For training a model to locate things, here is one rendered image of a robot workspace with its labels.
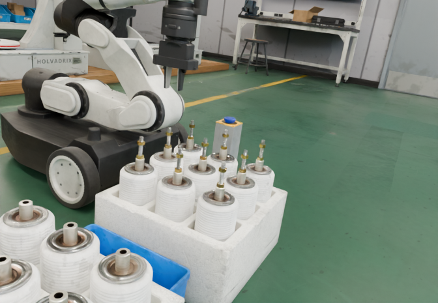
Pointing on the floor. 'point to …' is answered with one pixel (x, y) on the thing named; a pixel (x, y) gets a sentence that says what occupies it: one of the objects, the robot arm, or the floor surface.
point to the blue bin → (105, 236)
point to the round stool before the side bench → (256, 55)
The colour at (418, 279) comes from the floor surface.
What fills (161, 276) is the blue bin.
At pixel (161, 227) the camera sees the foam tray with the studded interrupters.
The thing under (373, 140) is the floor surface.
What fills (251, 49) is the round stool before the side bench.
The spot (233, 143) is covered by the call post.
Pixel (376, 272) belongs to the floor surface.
